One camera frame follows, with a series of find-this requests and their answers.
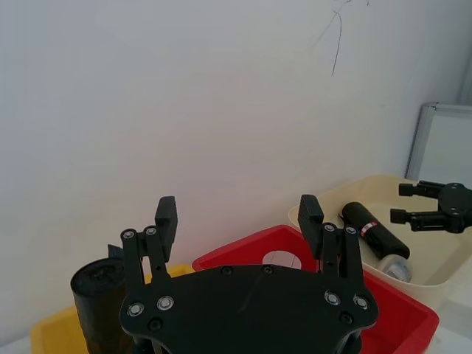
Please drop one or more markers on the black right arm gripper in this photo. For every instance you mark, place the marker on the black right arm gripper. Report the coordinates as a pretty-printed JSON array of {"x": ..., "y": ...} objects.
[{"x": 456, "y": 207}]

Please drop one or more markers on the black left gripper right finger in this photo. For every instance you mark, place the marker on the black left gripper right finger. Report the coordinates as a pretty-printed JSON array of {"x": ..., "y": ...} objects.
[{"x": 310, "y": 228}]

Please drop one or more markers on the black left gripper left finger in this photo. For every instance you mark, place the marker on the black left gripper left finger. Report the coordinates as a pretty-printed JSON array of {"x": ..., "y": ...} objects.
[{"x": 166, "y": 228}]

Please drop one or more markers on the white round piece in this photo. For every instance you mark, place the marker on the white round piece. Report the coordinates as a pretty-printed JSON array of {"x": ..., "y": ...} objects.
[{"x": 282, "y": 258}]

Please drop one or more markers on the cream plastic bin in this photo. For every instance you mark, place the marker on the cream plastic bin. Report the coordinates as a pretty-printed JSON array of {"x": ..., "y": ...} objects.
[{"x": 376, "y": 191}]

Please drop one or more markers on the black roll with red label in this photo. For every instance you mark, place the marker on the black roll with red label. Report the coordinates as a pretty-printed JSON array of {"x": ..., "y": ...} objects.
[{"x": 376, "y": 230}]

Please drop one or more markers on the clear tape roll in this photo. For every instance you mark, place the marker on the clear tape roll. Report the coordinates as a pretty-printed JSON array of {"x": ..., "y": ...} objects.
[{"x": 397, "y": 267}]

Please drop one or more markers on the plain black bag roll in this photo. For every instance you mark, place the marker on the plain black bag roll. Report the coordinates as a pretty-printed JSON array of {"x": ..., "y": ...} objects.
[{"x": 97, "y": 291}]

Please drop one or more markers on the red plastic bin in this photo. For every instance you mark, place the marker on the red plastic bin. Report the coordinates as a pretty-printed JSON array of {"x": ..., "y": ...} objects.
[{"x": 398, "y": 313}]

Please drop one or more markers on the yellow plastic bin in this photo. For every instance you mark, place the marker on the yellow plastic bin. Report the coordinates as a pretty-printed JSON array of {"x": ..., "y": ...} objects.
[{"x": 55, "y": 328}]

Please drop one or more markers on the whiteboard with aluminium frame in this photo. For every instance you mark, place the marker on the whiteboard with aluminium frame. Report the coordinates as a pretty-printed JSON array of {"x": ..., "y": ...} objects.
[{"x": 442, "y": 144}]

